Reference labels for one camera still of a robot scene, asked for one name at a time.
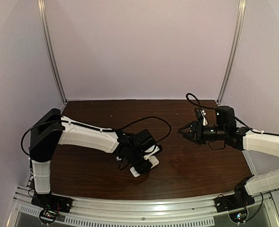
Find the front aluminium rail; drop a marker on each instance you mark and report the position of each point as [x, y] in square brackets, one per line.
[185, 212]

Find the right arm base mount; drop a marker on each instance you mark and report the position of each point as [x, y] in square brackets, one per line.
[236, 207]

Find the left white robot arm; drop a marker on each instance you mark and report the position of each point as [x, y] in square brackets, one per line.
[53, 129]

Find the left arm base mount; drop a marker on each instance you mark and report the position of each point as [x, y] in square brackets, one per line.
[52, 206]

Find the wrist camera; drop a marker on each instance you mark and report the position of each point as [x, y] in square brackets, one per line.
[201, 116]
[152, 151]

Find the white remote control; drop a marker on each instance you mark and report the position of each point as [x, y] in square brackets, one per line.
[152, 159]

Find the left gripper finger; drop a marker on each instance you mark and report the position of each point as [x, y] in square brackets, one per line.
[142, 167]
[123, 164]

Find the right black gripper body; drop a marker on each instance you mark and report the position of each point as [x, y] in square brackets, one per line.
[196, 132]

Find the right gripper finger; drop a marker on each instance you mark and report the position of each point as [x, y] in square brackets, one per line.
[187, 128]
[191, 136]

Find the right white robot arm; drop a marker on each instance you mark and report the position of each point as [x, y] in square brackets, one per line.
[240, 138]

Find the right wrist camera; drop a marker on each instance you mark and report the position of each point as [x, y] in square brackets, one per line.
[201, 116]

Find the left aluminium frame post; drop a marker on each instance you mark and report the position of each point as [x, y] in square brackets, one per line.
[50, 51]

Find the right aluminium frame post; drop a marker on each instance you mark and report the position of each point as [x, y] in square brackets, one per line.
[234, 47]

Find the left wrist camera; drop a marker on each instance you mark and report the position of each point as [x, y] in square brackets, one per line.
[152, 151]

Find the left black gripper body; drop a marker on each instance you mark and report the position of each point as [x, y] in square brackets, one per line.
[134, 161]

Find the aluminium frame post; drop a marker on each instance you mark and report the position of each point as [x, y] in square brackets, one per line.
[50, 51]
[234, 47]

